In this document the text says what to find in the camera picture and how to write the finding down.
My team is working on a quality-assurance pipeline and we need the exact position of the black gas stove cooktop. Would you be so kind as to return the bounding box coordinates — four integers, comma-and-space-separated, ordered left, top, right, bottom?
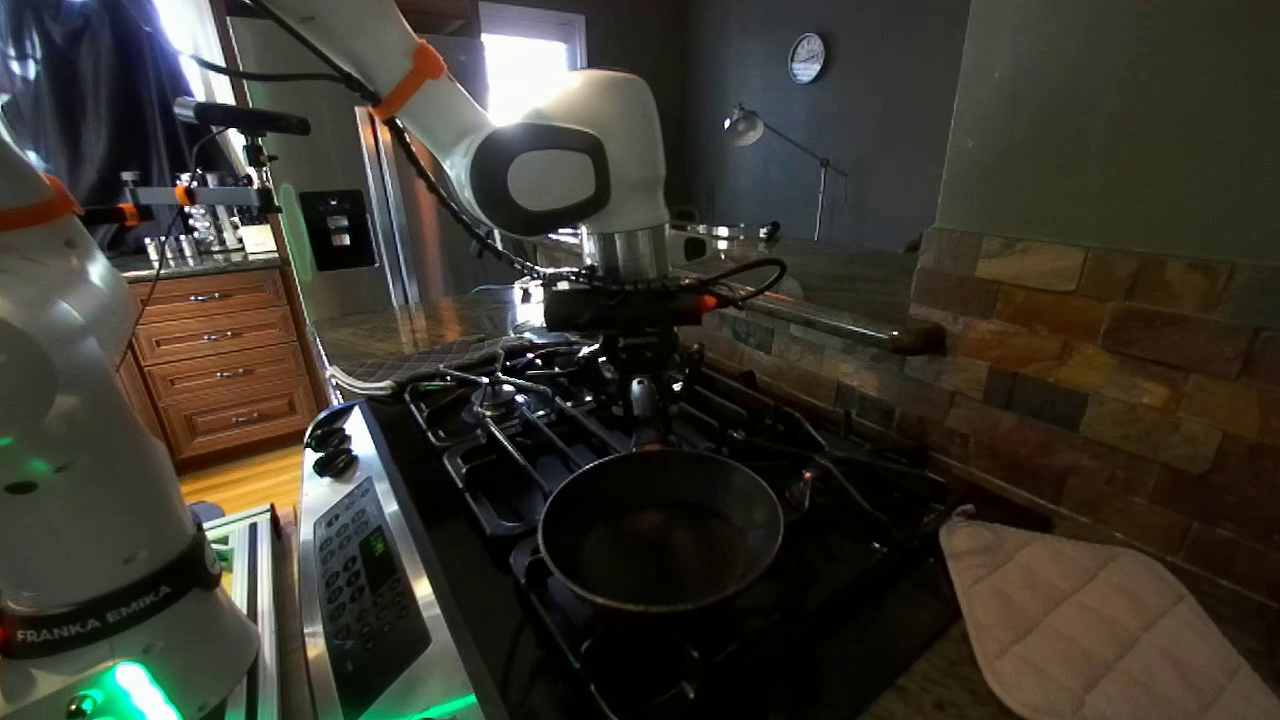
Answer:
297, 325, 978, 720

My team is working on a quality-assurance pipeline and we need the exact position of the dark wall switch panel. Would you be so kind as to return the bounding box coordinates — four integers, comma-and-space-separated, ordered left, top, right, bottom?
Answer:
297, 188, 377, 275

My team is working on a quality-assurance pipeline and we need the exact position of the white quilted pot holder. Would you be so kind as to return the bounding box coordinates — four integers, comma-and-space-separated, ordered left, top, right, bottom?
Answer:
935, 514, 1280, 720

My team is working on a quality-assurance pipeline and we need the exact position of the bright window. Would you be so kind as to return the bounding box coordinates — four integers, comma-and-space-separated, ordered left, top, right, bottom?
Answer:
477, 0, 598, 133

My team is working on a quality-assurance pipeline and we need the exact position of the wooden drawer cabinet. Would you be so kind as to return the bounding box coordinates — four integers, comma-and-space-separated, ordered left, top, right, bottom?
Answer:
118, 260, 329, 472

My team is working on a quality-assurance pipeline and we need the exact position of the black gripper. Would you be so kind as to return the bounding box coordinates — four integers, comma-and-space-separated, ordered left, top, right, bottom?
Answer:
583, 325, 694, 411

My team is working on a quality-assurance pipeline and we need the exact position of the stand rig with orange clamps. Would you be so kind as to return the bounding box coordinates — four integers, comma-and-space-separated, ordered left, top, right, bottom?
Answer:
112, 133, 284, 272

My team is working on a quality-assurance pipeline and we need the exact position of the steel stove control panel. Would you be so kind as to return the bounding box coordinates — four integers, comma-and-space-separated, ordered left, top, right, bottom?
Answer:
297, 438, 485, 720

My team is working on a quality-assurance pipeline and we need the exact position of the black stove knob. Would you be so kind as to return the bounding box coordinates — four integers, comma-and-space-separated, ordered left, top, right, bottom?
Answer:
299, 401, 364, 480

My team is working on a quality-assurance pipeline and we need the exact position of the metal robot mounting plate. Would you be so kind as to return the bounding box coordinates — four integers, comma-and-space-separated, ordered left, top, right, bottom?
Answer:
197, 502, 288, 720

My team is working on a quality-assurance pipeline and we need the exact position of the stainless steel refrigerator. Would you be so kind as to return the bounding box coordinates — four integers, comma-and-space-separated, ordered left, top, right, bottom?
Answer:
353, 103, 537, 325

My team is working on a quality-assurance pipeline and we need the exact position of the dark nonstick frying pan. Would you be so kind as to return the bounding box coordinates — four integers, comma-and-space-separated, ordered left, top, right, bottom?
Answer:
537, 373, 791, 621

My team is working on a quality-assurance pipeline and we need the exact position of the raised granite bar counter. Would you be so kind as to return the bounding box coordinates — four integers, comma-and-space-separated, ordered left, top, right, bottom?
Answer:
676, 218, 952, 356

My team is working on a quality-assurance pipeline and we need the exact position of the round wall clock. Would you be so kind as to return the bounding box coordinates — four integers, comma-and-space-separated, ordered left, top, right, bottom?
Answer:
786, 27, 834, 90

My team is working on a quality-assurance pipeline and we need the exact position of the dark hanging fabric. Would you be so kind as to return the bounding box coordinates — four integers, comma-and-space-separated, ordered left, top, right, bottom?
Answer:
0, 0, 192, 223

